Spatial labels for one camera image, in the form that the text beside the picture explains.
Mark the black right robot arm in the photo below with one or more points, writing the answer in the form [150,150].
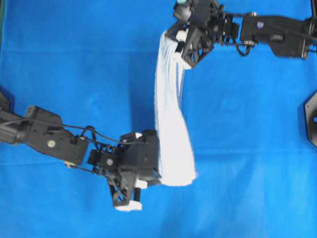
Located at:
[287,37]

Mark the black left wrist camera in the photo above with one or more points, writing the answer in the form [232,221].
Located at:
[140,154]

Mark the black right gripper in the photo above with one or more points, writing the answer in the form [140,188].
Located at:
[207,25]

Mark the blue table cloth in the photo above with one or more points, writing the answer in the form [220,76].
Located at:
[93,62]

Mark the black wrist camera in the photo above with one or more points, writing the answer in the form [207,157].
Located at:
[182,10]
[140,154]

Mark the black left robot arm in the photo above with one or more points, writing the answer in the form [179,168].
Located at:
[44,132]

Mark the blue striped white towel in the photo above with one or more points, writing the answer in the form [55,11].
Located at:
[176,163]

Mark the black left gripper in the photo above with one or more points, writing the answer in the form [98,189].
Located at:
[124,185]

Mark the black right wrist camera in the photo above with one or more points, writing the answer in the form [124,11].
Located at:
[182,10]

